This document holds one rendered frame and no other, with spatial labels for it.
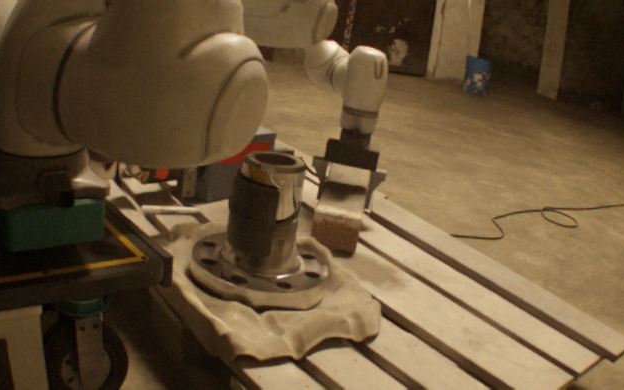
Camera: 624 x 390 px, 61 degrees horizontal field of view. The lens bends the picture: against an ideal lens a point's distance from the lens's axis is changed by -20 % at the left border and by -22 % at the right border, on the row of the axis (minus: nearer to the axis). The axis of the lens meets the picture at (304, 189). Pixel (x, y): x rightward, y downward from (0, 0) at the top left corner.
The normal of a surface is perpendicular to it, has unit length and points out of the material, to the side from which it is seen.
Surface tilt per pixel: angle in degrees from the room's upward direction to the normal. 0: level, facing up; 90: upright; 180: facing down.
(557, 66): 90
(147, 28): 76
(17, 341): 90
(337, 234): 90
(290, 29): 111
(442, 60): 90
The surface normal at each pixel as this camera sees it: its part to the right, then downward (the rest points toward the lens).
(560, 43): -0.80, 0.05
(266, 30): -0.37, 0.62
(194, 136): 0.08, 0.60
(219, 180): 0.70, 0.33
